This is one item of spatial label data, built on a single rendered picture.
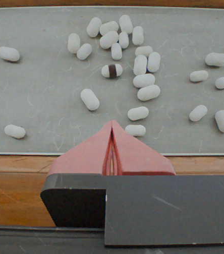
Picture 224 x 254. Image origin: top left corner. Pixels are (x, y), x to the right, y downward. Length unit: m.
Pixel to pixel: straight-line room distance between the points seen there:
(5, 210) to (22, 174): 0.05
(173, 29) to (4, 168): 0.38
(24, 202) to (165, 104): 0.25
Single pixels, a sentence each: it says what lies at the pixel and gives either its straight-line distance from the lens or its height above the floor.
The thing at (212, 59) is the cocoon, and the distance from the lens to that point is 0.33.
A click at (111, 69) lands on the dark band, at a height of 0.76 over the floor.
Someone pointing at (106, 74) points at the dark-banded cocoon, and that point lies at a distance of 0.27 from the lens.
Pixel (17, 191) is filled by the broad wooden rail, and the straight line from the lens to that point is 0.25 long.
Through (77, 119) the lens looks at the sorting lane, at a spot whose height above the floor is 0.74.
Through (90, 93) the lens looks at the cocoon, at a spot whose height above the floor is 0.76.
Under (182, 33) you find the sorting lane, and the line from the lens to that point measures 0.37.
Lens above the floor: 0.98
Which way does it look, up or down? 76 degrees down
